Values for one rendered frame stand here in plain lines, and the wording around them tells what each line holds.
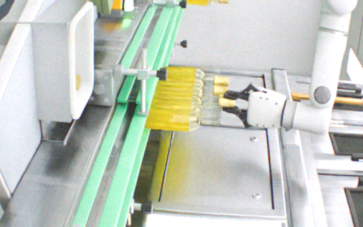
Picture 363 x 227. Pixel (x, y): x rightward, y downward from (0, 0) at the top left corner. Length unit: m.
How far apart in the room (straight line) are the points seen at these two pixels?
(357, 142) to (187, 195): 0.67
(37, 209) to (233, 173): 0.62
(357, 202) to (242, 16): 6.14
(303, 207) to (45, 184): 0.64
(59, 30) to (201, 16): 6.46
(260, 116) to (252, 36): 6.11
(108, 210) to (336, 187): 0.73
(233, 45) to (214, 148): 6.11
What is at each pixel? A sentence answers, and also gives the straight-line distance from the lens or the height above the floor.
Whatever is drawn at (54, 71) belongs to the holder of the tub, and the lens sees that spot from 1.10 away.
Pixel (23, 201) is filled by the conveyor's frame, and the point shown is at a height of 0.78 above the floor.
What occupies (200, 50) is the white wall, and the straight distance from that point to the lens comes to 7.65.
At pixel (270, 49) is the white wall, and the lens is 7.65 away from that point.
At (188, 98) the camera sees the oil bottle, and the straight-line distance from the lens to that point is 1.44.
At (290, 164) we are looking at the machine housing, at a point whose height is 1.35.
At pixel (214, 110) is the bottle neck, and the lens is 1.44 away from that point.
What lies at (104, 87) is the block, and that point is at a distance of 1.30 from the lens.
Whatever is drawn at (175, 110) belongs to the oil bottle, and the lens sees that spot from 1.38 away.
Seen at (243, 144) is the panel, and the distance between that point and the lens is 1.57.
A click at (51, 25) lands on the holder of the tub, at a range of 1.07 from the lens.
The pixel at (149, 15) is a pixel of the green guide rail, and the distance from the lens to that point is 1.75.
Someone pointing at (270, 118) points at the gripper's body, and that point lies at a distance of 1.47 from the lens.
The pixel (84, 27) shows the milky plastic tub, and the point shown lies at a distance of 1.23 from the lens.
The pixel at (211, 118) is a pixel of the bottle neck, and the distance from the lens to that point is 1.39.
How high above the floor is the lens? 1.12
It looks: 3 degrees down
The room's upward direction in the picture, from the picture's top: 94 degrees clockwise
